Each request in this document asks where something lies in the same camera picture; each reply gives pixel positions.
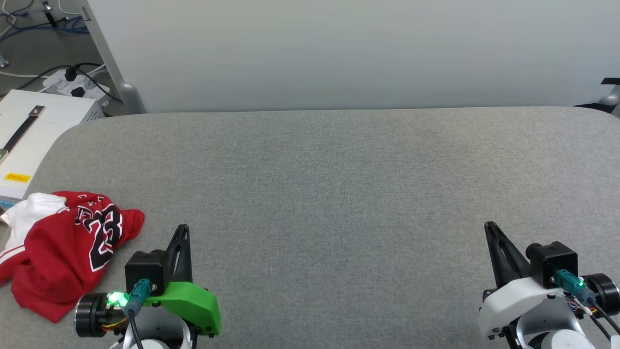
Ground left arm cable teal connector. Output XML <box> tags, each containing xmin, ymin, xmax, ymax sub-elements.
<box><xmin>127</xmin><ymin>279</ymin><xmax>156</xmax><ymax>349</ymax></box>

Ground white equipment box black handle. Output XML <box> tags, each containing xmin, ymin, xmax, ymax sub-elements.
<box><xmin>0</xmin><ymin>90</ymin><xmax>105</xmax><ymax>202</ymax></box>

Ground blue cable bundle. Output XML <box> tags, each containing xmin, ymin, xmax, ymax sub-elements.
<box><xmin>0</xmin><ymin>12</ymin><xmax>90</xmax><ymax>35</ymax></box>

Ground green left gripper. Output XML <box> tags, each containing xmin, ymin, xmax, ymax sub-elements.
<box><xmin>143</xmin><ymin>223</ymin><xmax>222</xmax><ymax>337</ymax></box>

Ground right arm cable teal connector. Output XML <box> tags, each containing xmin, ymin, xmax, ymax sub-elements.
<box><xmin>551</xmin><ymin>270</ymin><xmax>620</xmax><ymax>340</ymax></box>

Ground arm cable teal connector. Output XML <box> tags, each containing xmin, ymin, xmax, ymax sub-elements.
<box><xmin>127</xmin><ymin>279</ymin><xmax>156</xmax><ymax>349</ymax></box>
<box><xmin>551</xmin><ymin>270</ymin><xmax>620</xmax><ymax>340</ymax></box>

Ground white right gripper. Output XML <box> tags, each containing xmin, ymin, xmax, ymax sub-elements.
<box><xmin>477</xmin><ymin>221</ymin><xmax>573</xmax><ymax>339</ymax></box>

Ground white partition panel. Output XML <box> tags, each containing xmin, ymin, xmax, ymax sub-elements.
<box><xmin>80</xmin><ymin>0</ymin><xmax>620</xmax><ymax>113</ymax></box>

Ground white power strip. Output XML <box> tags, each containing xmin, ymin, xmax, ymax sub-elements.
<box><xmin>43</xmin><ymin>69</ymin><xmax>111</xmax><ymax>101</ymax></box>

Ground red basketball jersey white sleeves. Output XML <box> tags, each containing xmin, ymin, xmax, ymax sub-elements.
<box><xmin>0</xmin><ymin>190</ymin><xmax>146</xmax><ymax>324</ymax></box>

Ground black power cable with plug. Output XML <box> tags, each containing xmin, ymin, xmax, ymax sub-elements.
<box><xmin>19</xmin><ymin>62</ymin><xmax>105</xmax><ymax>82</ymax></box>
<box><xmin>72</xmin><ymin>80</ymin><xmax>124</xmax><ymax>103</ymax></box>

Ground grey metal partition foot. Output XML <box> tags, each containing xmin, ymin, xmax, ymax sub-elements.
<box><xmin>598</xmin><ymin>85</ymin><xmax>620</xmax><ymax>108</ymax></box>
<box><xmin>118</xmin><ymin>81</ymin><xmax>147</xmax><ymax>114</ymax></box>

